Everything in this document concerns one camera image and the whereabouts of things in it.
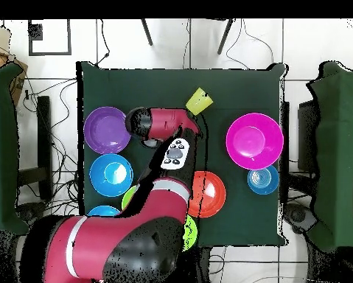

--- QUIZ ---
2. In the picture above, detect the yellow plastic cup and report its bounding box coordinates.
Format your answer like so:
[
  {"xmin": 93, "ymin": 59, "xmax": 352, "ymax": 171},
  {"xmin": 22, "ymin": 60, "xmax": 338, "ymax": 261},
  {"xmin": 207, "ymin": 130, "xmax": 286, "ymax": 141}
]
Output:
[{"xmin": 185, "ymin": 87, "xmax": 214, "ymax": 116}]

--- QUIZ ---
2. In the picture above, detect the large blue bowl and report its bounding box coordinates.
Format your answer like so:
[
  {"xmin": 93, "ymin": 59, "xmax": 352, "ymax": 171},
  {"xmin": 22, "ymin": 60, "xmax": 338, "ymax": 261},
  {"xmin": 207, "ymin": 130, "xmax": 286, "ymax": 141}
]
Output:
[
  {"xmin": 88, "ymin": 153, "xmax": 134, "ymax": 198},
  {"xmin": 87, "ymin": 205, "xmax": 122, "ymax": 217}
]

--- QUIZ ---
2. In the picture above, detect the long black bar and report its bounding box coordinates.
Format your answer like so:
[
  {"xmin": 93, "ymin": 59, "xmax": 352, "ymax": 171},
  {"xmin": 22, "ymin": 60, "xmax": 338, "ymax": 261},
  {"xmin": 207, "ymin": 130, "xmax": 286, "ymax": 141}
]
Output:
[{"xmin": 36, "ymin": 95, "xmax": 53, "ymax": 201}]

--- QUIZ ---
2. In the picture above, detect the black stand with knob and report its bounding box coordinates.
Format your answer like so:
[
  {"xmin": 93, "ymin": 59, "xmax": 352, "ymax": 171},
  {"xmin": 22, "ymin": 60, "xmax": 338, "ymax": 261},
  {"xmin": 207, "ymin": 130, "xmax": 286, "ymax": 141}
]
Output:
[{"xmin": 15, "ymin": 201, "xmax": 49, "ymax": 226}]

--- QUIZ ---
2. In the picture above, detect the green bowl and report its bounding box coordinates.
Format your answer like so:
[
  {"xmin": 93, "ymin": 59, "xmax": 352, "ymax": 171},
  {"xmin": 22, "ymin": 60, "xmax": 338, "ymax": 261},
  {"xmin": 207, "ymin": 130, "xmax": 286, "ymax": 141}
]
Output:
[
  {"xmin": 182, "ymin": 214, "xmax": 199, "ymax": 252},
  {"xmin": 121, "ymin": 184, "xmax": 138, "ymax": 211}
]

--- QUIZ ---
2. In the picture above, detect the black box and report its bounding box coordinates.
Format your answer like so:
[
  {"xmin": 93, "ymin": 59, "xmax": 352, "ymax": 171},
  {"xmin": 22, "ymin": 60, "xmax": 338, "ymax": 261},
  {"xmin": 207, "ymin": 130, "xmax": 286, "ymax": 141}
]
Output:
[{"xmin": 296, "ymin": 99, "xmax": 318, "ymax": 175}]

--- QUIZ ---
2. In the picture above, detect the purple bowl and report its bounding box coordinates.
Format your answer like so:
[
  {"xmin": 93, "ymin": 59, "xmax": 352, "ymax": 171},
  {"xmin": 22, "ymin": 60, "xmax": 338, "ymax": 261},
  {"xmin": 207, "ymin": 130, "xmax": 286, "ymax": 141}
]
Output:
[{"xmin": 83, "ymin": 106, "xmax": 133, "ymax": 155}]

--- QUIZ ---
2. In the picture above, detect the green covered side table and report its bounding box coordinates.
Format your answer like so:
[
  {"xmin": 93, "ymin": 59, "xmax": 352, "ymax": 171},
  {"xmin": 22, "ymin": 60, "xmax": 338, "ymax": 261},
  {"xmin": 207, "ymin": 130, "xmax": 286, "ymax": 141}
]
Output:
[
  {"xmin": 307, "ymin": 60, "xmax": 353, "ymax": 253},
  {"xmin": 0, "ymin": 63, "xmax": 29, "ymax": 235}
]

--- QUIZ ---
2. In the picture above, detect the large orange-red bowl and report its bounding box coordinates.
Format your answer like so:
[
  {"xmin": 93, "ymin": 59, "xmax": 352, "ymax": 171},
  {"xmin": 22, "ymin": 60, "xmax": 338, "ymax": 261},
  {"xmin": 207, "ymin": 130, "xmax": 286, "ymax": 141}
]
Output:
[{"xmin": 188, "ymin": 170, "xmax": 227, "ymax": 220}]

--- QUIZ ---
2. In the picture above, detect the large pink bowl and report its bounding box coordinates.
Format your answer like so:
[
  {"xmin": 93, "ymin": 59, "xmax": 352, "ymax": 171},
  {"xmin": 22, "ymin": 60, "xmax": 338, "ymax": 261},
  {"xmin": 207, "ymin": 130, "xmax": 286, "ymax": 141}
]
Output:
[{"xmin": 225, "ymin": 112, "xmax": 284, "ymax": 171}]

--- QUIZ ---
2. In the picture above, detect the black tripod leg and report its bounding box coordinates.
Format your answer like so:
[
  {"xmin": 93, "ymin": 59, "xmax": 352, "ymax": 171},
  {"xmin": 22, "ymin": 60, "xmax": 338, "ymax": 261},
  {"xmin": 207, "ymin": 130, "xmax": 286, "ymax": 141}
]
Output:
[
  {"xmin": 140, "ymin": 19, "xmax": 154, "ymax": 46},
  {"xmin": 217, "ymin": 19, "xmax": 235, "ymax": 55}
]

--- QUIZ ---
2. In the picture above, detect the small blue bowl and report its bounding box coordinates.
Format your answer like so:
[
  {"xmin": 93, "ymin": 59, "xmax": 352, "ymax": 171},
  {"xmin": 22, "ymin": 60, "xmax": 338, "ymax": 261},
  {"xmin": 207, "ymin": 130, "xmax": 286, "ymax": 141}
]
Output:
[{"xmin": 247, "ymin": 164, "xmax": 280, "ymax": 196}]

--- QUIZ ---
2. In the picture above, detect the dark green tablecloth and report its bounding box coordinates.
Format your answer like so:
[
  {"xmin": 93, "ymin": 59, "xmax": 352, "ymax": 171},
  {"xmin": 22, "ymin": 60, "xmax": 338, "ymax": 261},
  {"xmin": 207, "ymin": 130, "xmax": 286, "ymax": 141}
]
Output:
[{"xmin": 76, "ymin": 60, "xmax": 287, "ymax": 248}]

